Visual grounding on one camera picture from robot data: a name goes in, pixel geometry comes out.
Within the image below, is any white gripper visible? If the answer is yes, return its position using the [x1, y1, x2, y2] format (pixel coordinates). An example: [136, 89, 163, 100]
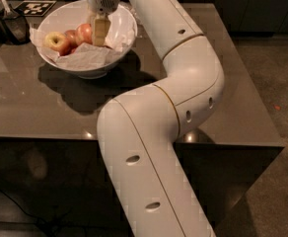
[87, 0, 120, 46]

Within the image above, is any large red apple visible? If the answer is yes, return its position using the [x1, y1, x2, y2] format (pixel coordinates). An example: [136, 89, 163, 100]
[76, 24, 93, 45]

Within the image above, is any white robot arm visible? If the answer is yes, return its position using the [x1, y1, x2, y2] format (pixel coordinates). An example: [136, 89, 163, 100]
[87, 0, 224, 237]

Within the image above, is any white bowl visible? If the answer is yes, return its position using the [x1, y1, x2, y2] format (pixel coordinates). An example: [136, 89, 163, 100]
[35, 0, 139, 80]

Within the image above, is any small red apple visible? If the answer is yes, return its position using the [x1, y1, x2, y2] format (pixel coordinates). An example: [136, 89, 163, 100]
[65, 30, 77, 47]

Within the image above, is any yellow-red apple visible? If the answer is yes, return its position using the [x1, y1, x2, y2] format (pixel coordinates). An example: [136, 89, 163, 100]
[43, 32, 71, 56]

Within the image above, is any white crumpled paper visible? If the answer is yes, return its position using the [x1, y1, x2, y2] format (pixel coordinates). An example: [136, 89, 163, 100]
[29, 7, 138, 71]

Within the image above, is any black fiducial marker card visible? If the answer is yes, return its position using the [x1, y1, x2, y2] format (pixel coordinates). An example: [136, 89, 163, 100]
[16, 0, 55, 17]

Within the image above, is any black scoop with white handle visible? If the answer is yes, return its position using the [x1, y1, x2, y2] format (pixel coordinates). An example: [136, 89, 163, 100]
[0, 0, 30, 44]

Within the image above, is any black cable on floor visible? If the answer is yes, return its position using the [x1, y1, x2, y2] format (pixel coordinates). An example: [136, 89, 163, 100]
[0, 176, 89, 237]

